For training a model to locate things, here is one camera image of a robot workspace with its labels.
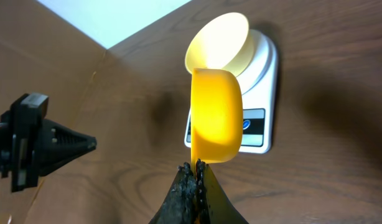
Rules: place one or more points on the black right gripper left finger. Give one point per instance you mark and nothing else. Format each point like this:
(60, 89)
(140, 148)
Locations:
(178, 206)

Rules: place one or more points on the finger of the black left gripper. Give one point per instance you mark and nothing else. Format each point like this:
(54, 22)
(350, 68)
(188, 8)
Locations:
(59, 145)

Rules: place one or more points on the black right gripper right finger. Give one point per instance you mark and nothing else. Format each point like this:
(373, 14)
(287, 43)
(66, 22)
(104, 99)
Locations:
(213, 205)

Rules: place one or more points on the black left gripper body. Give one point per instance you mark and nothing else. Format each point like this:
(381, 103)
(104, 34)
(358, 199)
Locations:
(19, 128)

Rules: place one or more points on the yellow measuring scoop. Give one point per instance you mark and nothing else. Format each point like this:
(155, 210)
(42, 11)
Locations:
(216, 116)

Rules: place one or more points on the white digital kitchen scale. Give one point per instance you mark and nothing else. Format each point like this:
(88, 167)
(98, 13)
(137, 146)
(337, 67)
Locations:
(258, 86)

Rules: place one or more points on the yellow bowl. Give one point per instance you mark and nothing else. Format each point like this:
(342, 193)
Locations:
(225, 43)

